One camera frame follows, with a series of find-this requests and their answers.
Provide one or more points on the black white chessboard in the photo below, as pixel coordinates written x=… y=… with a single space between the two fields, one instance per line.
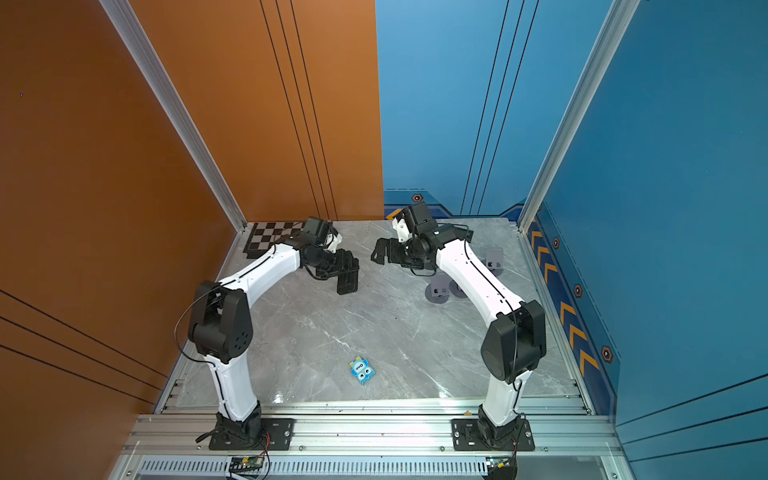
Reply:
x=287 y=237

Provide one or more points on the aluminium corner post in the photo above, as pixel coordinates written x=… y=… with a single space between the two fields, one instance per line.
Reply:
x=138 y=44
x=612 y=31

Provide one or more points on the aluminium front rail frame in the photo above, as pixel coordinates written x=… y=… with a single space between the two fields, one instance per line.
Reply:
x=379 y=439

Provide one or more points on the left green circuit board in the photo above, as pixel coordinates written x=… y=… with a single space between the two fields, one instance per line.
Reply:
x=247 y=467

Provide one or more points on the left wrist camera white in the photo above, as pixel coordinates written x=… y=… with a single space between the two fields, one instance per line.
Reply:
x=332 y=242

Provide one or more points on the left aluminium corner post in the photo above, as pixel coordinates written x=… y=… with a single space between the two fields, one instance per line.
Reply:
x=138 y=44

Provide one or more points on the right circuit board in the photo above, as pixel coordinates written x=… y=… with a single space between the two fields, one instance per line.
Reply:
x=502 y=469

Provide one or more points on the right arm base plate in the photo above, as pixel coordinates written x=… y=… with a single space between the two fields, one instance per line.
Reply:
x=474 y=434

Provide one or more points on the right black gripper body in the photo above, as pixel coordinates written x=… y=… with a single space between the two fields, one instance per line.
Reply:
x=406 y=253

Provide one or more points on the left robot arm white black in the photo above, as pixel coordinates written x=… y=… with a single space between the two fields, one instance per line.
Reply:
x=221 y=326

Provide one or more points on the black folding phone stand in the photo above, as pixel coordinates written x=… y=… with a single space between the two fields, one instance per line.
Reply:
x=463 y=232

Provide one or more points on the right aluminium corner post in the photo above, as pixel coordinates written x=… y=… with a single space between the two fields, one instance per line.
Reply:
x=612 y=31

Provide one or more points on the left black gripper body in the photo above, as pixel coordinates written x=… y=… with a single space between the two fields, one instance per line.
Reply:
x=328 y=264

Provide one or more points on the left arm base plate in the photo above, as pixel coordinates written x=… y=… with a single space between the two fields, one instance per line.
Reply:
x=274 y=434

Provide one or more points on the grey round stand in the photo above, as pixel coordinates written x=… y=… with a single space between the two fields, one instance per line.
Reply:
x=494 y=260
x=438 y=290
x=456 y=290

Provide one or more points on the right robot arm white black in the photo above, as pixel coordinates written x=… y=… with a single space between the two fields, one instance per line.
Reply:
x=515 y=339

